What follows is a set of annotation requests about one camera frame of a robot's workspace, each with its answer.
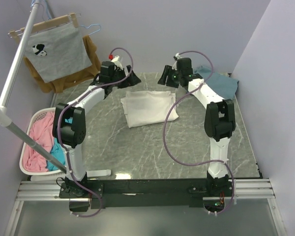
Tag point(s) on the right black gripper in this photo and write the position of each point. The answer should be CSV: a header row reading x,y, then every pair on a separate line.
x,y
167,71

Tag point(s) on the white laundry basket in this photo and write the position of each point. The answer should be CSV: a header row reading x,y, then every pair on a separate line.
x,y
52,169

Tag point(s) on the brown garment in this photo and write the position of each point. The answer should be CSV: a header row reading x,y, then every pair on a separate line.
x,y
59,85

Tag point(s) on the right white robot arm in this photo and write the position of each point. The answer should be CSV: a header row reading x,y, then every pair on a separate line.
x,y
220,121

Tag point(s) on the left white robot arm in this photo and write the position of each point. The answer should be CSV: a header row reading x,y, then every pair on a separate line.
x,y
69,126

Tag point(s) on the teal garment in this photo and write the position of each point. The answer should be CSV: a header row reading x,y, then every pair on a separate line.
x,y
51,144

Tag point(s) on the wooden clip hanger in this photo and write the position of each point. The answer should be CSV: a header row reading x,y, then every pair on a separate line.
x,y
46,25

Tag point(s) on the folded blue t-shirt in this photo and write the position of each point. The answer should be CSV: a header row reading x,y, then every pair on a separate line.
x,y
221,84

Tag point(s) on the aluminium rail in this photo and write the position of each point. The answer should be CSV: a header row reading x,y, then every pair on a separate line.
x,y
49,190

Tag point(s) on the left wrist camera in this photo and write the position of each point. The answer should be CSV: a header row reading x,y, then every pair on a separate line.
x,y
116,61

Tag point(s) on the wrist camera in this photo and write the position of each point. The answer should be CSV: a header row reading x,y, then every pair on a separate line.
x,y
116,61
177,56

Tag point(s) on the pink garment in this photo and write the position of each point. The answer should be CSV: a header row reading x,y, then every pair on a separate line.
x,y
32,160

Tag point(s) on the grey panda t-shirt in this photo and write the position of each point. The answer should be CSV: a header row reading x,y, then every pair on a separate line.
x,y
57,52

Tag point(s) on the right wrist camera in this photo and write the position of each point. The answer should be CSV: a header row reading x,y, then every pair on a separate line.
x,y
177,56

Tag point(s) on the white clothes rack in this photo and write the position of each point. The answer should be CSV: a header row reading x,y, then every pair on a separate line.
x,y
14,73

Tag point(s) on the black base beam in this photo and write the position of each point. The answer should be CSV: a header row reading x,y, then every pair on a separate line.
x,y
146,192

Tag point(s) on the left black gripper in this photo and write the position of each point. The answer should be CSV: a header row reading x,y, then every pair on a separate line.
x,y
132,80

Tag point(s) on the white coca-cola t-shirt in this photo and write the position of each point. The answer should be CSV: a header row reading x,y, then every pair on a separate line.
x,y
147,107

